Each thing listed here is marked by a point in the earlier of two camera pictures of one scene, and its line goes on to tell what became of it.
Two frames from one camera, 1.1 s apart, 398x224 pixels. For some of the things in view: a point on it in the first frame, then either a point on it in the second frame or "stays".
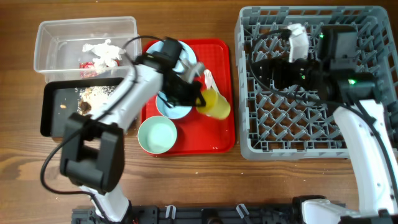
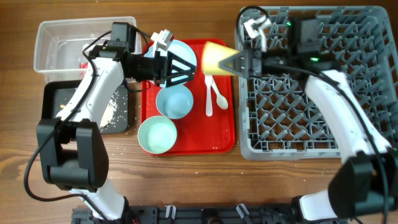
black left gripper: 192,102 to 162,64
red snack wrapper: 86,74 stays
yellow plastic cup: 216,106 to 212,54
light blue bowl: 172,112 stays
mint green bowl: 157,134 stays
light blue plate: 186,53 stays
